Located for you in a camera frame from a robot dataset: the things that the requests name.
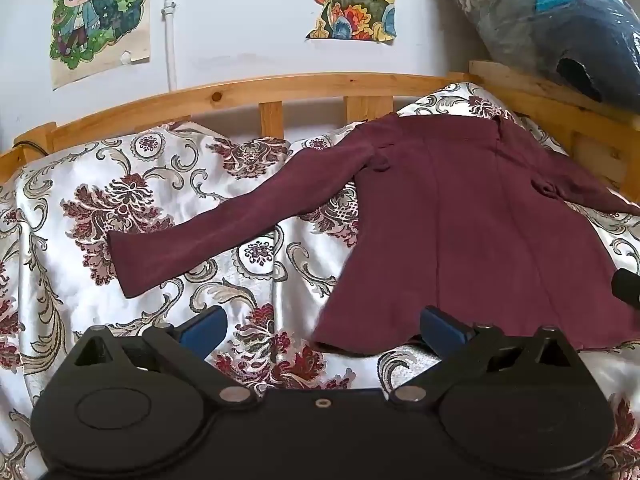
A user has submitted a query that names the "wooden bed frame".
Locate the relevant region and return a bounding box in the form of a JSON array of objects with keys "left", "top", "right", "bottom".
[{"left": 0, "top": 60, "right": 640, "bottom": 201}]

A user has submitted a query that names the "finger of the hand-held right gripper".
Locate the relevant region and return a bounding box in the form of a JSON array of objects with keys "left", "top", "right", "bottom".
[{"left": 612, "top": 268, "right": 640, "bottom": 307}]

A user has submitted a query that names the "colourful torn wall poster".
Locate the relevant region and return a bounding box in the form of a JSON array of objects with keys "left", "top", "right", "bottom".
[{"left": 292, "top": 0, "right": 397, "bottom": 43}]

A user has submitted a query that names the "plastic-wrapped bedding bundle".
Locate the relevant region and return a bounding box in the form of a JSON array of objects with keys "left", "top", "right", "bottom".
[{"left": 442, "top": 0, "right": 640, "bottom": 113}]

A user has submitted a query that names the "floral satin bedspread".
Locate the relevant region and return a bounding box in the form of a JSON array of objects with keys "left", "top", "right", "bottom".
[{"left": 0, "top": 82, "right": 640, "bottom": 480}]

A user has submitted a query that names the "white wall pipe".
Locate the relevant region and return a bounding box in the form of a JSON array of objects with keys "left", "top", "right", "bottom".
[{"left": 161, "top": 0, "right": 179, "bottom": 92}]

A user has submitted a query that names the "maroon long-sleeved top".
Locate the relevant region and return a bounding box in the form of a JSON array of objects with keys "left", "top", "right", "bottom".
[{"left": 106, "top": 112, "right": 640, "bottom": 357}]

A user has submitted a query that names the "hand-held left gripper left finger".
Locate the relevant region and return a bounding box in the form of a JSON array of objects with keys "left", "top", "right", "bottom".
[{"left": 74, "top": 305, "right": 258, "bottom": 408}]

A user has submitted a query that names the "cartoon character wall poster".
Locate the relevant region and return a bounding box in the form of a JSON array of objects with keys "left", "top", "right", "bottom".
[{"left": 49, "top": 0, "right": 152, "bottom": 91}]

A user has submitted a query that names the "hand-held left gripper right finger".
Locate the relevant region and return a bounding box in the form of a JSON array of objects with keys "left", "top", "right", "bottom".
[{"left": 389, "top": 305, "right": 578, "bottom": 411}]

